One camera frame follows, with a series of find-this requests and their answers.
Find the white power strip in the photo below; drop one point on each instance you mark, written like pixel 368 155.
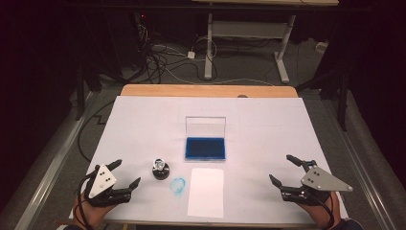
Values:
pixel 320 47

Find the black metal stand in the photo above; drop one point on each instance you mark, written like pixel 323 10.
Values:
pixel 79 96

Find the black round stamp cap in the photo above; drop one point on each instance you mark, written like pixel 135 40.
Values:
pixel 161 175

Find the person's left hand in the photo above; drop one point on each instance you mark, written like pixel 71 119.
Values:
pixel 91 215

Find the white paper sheet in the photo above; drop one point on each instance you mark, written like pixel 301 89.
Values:
pixel 206 193

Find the person's right hand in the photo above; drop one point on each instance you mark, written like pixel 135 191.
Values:
pixel 322 212

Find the blue ink pad box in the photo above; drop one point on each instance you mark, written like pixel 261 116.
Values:
pixel 205 148

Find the aluminium floor rail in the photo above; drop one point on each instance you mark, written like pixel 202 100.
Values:
pixel 51 172
pixel 362 172

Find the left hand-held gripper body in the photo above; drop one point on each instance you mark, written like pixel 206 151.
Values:
pixel 102 180

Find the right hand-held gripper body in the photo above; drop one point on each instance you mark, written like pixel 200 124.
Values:
pixel 319 180

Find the white table cover sheet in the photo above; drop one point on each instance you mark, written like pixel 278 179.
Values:
pixel 271 127

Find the small white power adapter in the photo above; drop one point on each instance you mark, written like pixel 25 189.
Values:
pixel 191 55

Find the white metal desk frame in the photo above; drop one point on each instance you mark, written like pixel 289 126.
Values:
pixel 245 29

